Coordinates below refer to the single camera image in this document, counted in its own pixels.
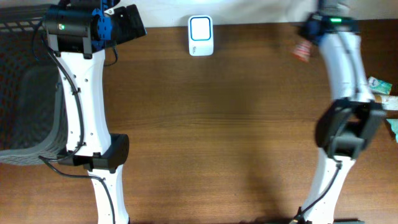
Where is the white Pantene tube gold cap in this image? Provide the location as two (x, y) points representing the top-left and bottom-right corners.
(374, 95), (398, 111)

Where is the teal tissue packet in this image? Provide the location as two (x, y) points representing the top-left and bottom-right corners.
(386, 118), (398, 142)

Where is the white barcode scanner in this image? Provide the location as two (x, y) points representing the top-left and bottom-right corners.
(188, 15), (214, 57)

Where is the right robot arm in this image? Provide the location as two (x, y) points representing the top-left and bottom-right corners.
(291, 1), (386, 223)

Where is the grey plastic mesh basket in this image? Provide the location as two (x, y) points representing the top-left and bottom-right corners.
(1, 4), (68, 166)

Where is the green white tissue packet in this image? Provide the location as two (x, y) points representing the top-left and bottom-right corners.
(368, 77), (392, 95)

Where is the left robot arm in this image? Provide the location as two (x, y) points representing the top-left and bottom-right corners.
(42, 0), (146, 223)

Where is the red white snack bar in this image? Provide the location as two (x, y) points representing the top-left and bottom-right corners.
(292, 40), (312, 62)

